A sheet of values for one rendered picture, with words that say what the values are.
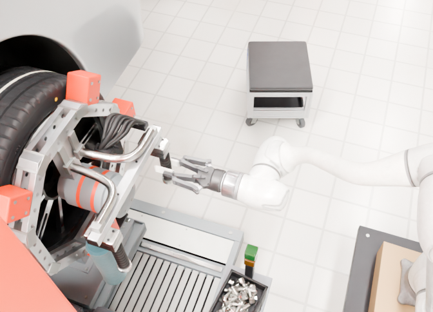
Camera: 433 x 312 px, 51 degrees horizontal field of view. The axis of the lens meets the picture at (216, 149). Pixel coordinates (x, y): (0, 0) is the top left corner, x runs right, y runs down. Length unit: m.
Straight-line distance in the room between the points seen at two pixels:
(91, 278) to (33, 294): 1.29
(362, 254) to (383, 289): 0.22
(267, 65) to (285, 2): 1.16
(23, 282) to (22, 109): 0.68
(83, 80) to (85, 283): 0.98
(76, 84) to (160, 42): 1.97
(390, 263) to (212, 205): 0.95
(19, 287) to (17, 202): 0.53
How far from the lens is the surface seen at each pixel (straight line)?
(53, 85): 1.41
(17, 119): 1.32
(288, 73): 2.56
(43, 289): 0.80
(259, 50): 2.69
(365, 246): 2.04
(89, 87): 1.38
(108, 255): 1.54
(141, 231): 2.19
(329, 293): 2.24
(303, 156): 1.46
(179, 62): 3.14
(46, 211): 1.58
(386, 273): 1.89
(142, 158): 1.37
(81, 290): 2.05
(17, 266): 0.71
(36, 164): 1.27
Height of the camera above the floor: 2.06
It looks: 52 degrees down
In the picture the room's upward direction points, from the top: 2 degrees counter-clockwise
